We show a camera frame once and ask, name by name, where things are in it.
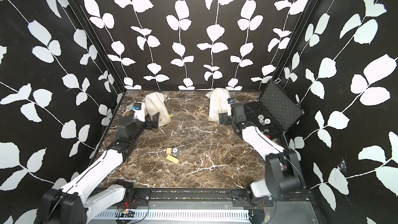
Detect cream cloth bag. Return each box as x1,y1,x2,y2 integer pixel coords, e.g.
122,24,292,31
206,88,230,122
123,102,141,117
143,92,171,127

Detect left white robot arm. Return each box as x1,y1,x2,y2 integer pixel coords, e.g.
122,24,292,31
35,112,160,224

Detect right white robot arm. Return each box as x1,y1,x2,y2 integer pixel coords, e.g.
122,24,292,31
219,103,306,199

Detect open black foam case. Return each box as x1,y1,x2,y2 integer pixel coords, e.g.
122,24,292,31
244,80,305,140

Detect wooden rectangular block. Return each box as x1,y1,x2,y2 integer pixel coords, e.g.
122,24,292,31
166,155,180,164

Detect small grey metal cylinder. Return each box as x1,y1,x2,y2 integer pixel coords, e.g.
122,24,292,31
172,147,180,159

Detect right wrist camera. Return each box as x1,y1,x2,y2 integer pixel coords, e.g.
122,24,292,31
227,97,235,116

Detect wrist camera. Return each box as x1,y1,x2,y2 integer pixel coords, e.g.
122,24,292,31
227,97,235,116
130,102,147,122

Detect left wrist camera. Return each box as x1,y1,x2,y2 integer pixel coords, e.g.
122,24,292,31
130,102,147,122

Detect white slotted cable duct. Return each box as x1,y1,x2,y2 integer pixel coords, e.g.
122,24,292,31
94,209,249,223

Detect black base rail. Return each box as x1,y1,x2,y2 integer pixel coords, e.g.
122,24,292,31
115,188,318,208

